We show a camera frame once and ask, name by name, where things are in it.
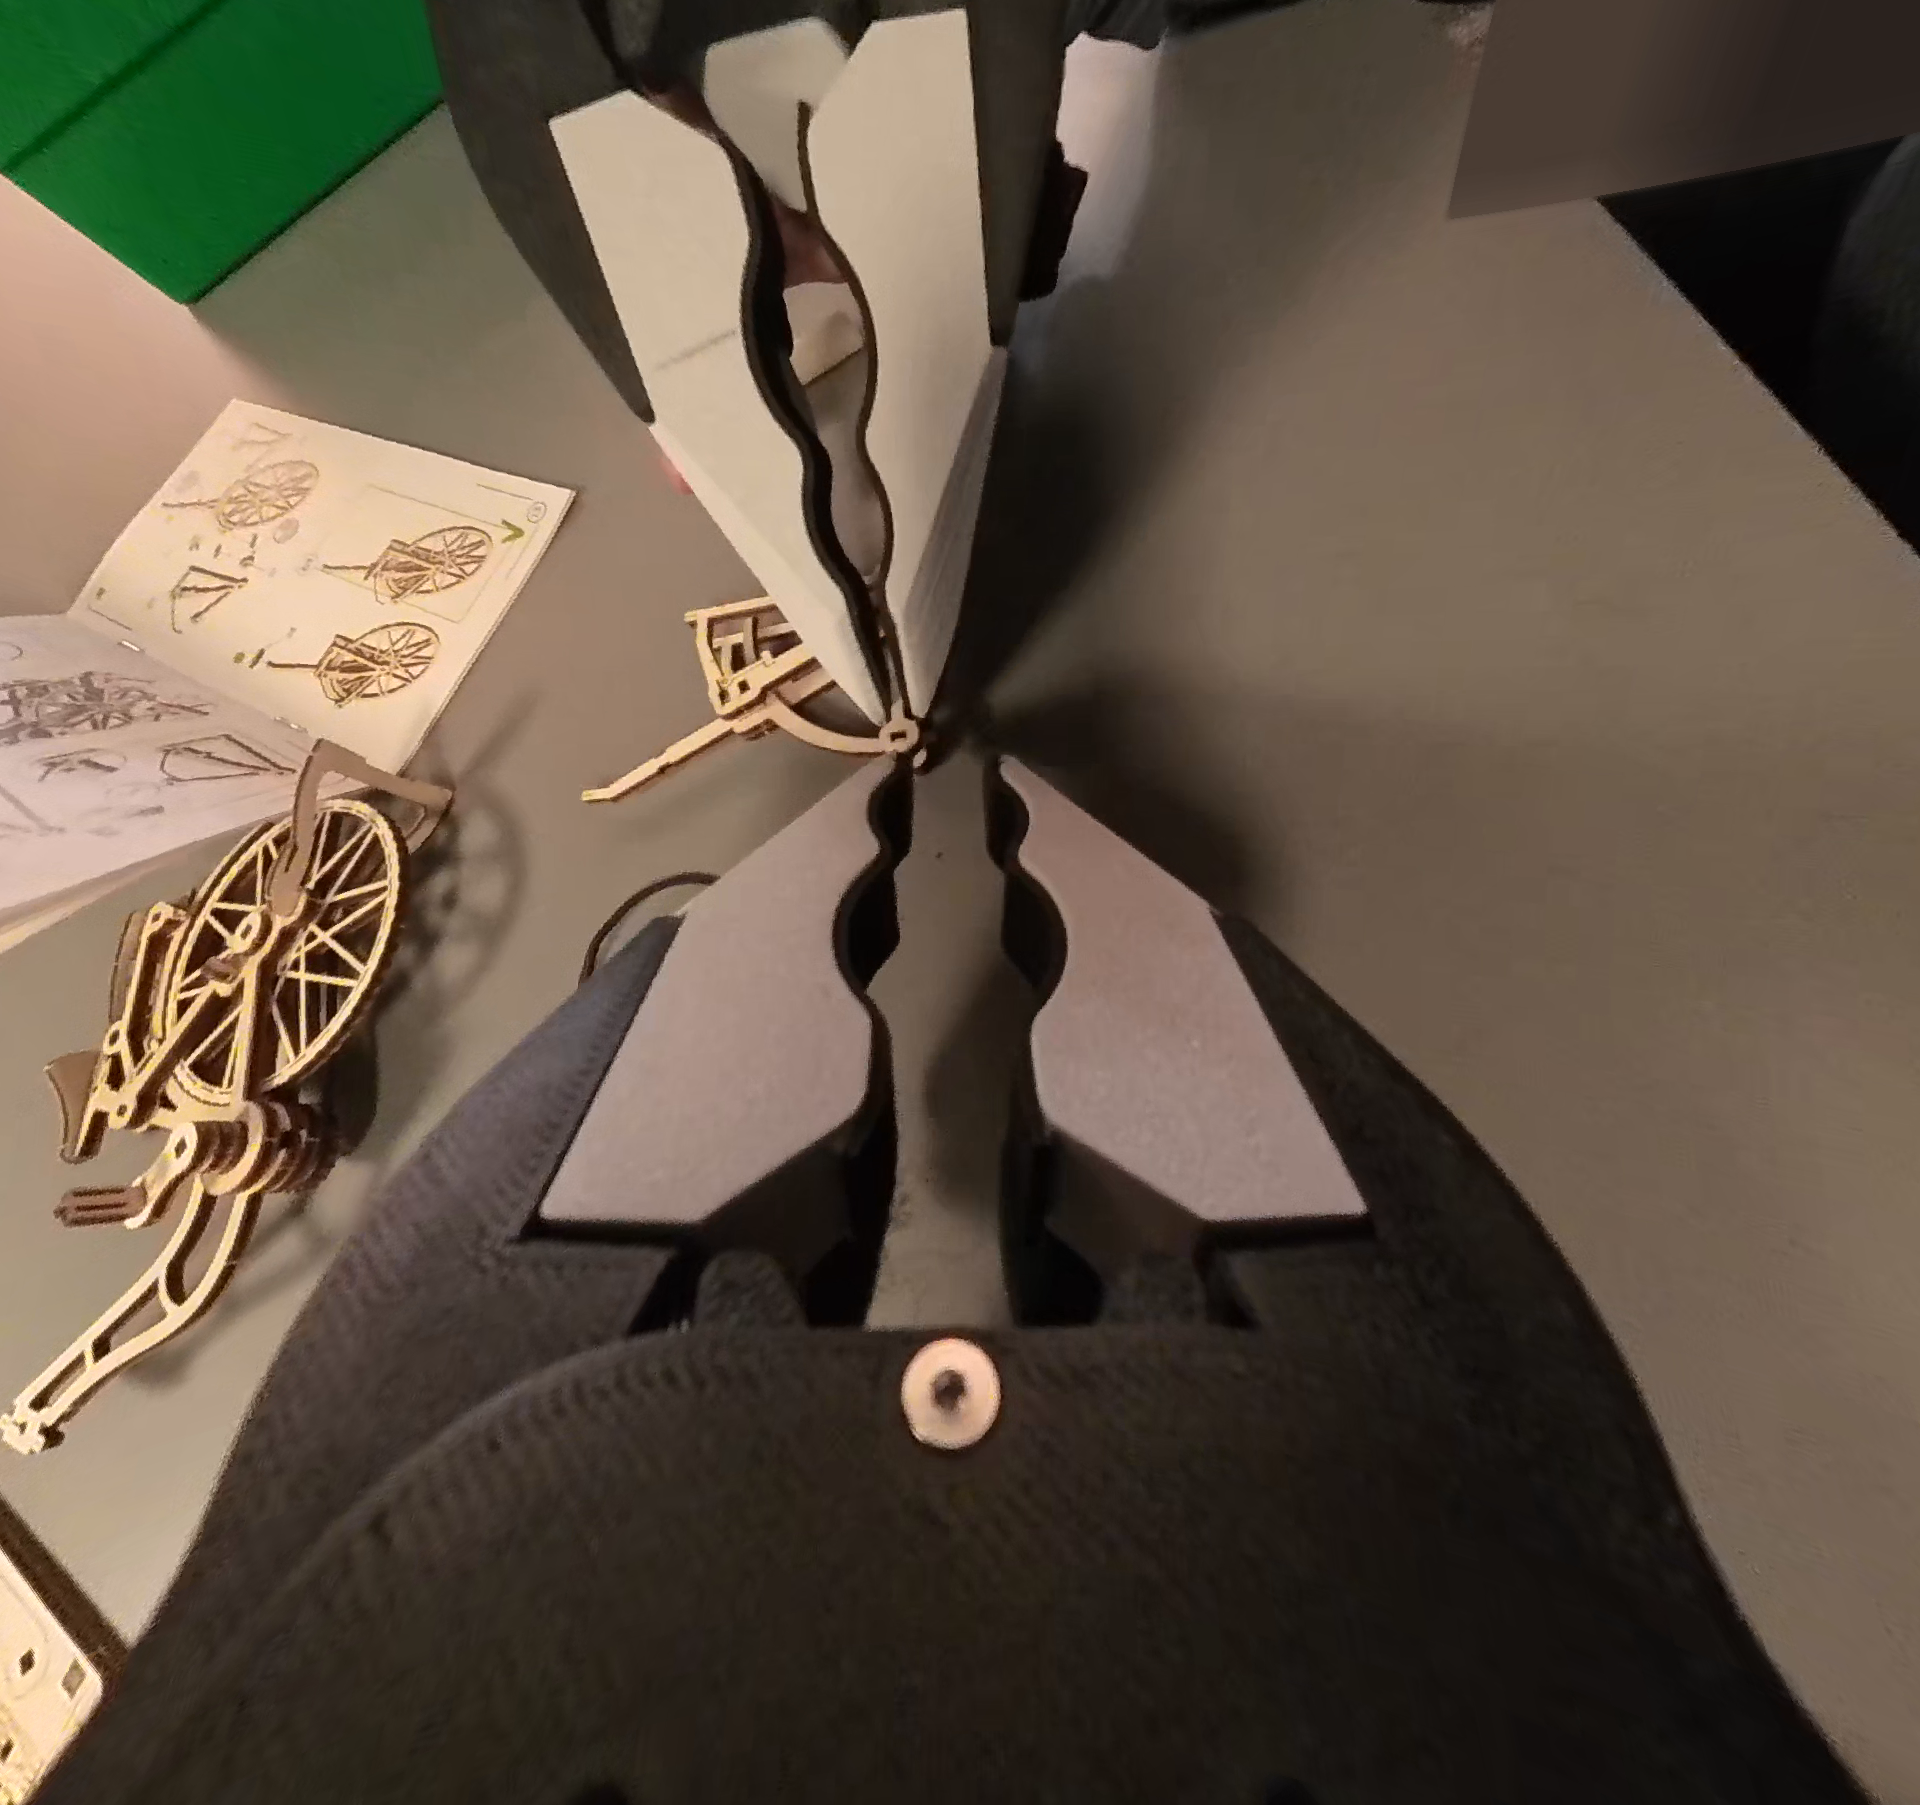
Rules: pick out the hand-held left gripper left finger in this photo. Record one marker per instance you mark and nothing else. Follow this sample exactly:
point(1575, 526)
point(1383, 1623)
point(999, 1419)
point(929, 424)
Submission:
point(706, 1069)

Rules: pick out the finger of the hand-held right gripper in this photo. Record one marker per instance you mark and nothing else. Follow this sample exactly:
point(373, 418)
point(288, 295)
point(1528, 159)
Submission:
point(674, 275)
point(930, 261)

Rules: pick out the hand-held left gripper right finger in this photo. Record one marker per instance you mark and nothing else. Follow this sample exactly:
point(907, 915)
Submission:
point(1200, 1069)

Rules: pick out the small wooden frame part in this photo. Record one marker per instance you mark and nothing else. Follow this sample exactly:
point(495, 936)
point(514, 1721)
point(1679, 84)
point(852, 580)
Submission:
point(750, 704)

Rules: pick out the wooden bicycle model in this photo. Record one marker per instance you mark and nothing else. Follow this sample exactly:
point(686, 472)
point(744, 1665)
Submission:
point(285, 934)

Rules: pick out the wooden parts sheet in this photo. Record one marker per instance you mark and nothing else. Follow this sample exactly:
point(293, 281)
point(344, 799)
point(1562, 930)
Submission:
point(38, 1671)

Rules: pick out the green box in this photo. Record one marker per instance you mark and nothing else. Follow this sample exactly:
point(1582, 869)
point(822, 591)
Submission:
point(180, 65)

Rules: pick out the white instruction booklet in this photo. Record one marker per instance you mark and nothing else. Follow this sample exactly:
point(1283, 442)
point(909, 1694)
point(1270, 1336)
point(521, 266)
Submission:
point(449, 513)

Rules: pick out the person's dark clothing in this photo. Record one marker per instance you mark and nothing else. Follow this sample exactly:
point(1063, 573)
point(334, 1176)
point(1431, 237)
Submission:
point(1800, 334)

